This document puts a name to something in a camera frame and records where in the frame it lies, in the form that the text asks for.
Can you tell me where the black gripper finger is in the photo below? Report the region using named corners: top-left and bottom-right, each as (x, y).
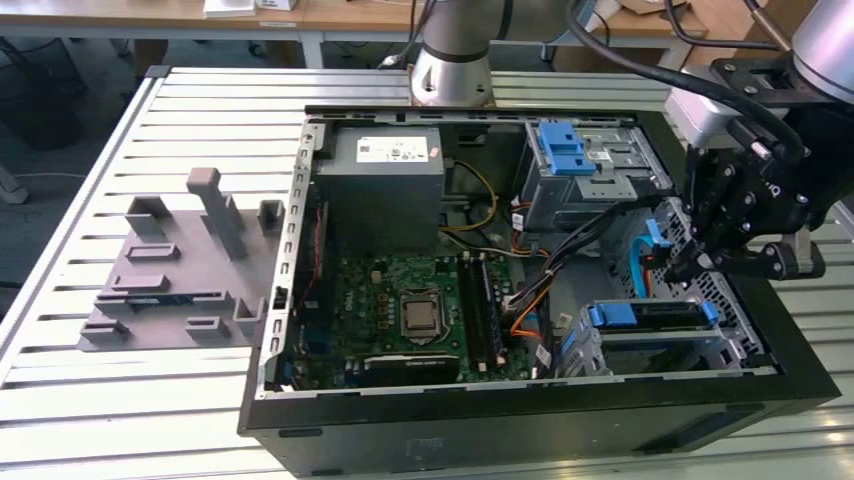
top-left (670, 146), bottom-right (761, 274)
top-left (700, 241), bottom-right (828, 280)

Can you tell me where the blue data wire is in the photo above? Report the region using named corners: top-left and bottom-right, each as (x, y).
top-left (629, 218), bottom-right (672, 302)

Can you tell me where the hard disk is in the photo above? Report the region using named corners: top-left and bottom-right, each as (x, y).
top-left (586, 299), bottom-right (721, 335)

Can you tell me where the metal disk bay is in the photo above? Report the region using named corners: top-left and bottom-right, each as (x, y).
top-left (574, 298), bottom-right (753, 379)

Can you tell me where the metal optical drive cage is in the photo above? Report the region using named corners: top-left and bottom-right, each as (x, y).
top-left (518, 119), bottom-right (674, 232)

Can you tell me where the blue plastic drive latch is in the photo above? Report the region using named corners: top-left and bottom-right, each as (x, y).
top-left (537, 122), bottom-right (600, 177)

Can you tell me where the wooden cabinet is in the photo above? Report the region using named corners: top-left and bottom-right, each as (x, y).
top-left (680, 0), bottom-right (816, 69)

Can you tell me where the brown cardboard piece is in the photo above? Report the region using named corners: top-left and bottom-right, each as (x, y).
top-left (618, 0), bottom-right (690, 22)

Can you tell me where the silver CPU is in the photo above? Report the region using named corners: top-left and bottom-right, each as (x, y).
top-left (402, 299), bottom-right (442, 335)

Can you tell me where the grey power supply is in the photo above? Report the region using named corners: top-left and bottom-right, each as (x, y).
top-left (312, 124), bottom-right (448, 257)

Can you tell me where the green motherboard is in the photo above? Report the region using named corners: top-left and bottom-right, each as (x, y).
top-left (285, 252), bottom-right (540, 390)

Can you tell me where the black graphics card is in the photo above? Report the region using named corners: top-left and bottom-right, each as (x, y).
top-left (360, 352), bottom-right (464, 387)

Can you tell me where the black PC case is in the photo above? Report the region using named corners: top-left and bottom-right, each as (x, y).
top-left (237, 103), bottom-right (844, 477)

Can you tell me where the black case fan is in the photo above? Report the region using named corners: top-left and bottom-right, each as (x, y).
top-left (297, 199), bottom-right (338, 324)

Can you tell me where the grey parts rack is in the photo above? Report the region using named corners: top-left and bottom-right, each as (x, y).
top-left (75, 167), bottom-right (290, 355)

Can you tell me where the RAM stick with blue label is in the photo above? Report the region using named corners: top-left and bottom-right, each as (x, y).
top-left (125, 294), bottom-right (197, 307)

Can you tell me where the grey table foot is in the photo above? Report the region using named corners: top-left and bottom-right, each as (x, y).
top-left (0, 164), bottom-right (33, 206)

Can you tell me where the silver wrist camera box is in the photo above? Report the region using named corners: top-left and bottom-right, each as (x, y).
top-left (665, 89), bottom-right (747, 149)

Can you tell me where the black wrist mount bracket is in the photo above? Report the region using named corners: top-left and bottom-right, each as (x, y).
top-left (708, 57), bottom-right (813, 109)

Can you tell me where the thick black gripper cable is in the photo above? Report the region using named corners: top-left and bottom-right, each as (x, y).
top-left (566, 0), bottom-right (813, 162)

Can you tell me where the black wire bundle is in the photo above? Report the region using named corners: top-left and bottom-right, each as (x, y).
top-left (505, 198), bottom-right (646, 321)

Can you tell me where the red wire with white connector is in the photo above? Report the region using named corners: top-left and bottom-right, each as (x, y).
top-left (510, 197), bottom-right (544, 257)

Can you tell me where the yellow wire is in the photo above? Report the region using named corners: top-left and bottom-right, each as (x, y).
top-left (438, 158), bottom-right (502, 234)

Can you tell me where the black and white wire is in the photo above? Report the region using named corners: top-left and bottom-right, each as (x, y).
top-left (437, 228), bottom-right (536, 259)

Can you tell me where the orange wire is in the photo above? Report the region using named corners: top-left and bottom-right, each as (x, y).
top-left (509, 283), bottom-right (560, 342)

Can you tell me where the red twisted fan wire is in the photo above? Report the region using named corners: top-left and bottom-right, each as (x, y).
top-left (298, 202), bottom-right (330, 307)

